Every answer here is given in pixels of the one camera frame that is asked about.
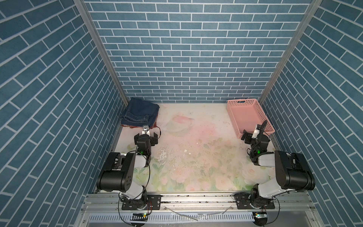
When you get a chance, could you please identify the red plaid skirt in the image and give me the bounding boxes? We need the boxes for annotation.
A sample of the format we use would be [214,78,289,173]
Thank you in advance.
[122,123,157,129]

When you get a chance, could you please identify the pink plastic basket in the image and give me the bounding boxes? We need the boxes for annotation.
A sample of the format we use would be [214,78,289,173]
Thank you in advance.
[226,99,275,139]

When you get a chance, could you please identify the dark navy denim skirt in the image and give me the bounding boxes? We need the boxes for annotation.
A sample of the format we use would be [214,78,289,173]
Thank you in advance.
[121,97,160,126]

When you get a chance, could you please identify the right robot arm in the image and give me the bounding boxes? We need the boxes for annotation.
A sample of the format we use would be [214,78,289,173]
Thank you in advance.
[241,130,316,209]

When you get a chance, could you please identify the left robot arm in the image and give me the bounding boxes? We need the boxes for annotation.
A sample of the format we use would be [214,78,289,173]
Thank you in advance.
[96,132,158,207]

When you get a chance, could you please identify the left green circuit board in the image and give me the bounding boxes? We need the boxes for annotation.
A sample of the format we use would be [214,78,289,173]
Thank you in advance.
[130,213,149,223]

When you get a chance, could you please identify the green circuit board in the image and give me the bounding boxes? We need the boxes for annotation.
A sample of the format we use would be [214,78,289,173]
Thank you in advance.
[252,212,268,227]
[130,213,149,223]

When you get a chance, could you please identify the right green circuit board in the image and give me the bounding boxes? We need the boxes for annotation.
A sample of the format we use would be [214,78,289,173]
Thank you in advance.
[252,212,268,227]

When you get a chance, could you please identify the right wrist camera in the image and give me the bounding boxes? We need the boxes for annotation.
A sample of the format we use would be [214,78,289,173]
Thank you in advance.
[251,124,261,139]

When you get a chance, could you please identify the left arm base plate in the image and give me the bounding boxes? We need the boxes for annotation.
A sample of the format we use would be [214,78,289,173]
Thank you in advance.
[121,194,162,211]

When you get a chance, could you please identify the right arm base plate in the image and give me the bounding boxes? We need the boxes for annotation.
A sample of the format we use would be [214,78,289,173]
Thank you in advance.
[233,193,275,210]

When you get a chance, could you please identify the aluminium mounting rail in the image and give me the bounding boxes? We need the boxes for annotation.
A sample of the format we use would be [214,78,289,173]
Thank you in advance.
[81,192,316,213]

